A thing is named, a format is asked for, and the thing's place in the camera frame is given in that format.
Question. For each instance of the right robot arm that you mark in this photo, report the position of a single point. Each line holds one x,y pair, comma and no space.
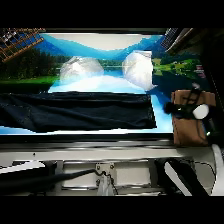
216,166

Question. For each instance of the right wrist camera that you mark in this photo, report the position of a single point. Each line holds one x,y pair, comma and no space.
194,93

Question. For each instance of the silver frame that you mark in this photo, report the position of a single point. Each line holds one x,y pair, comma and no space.
133,153

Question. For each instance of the brown garment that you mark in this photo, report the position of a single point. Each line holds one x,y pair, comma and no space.
186,131

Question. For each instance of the dark blue jeans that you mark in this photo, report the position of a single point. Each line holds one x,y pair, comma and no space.
83,111

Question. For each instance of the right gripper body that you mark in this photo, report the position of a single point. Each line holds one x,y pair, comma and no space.
173,109

